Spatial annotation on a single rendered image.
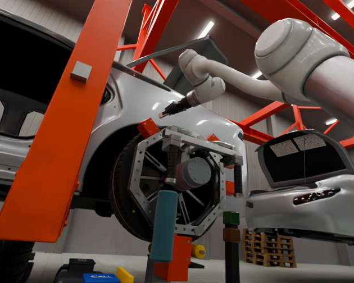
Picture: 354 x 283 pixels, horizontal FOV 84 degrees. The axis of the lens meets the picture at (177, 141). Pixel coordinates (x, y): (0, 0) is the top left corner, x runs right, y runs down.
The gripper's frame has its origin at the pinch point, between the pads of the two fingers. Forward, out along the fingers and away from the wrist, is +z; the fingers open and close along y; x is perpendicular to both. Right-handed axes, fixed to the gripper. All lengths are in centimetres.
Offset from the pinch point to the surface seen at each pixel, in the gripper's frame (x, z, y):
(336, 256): -388, 0, 1050
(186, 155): -30.7, -11.6, -1.8
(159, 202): -53, -11, -28
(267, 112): 103, -11, 375
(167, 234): -65, -13, -29
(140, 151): -27.5, -0.7, -24.7
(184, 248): -74, -8, -12
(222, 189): -51, -20, 17
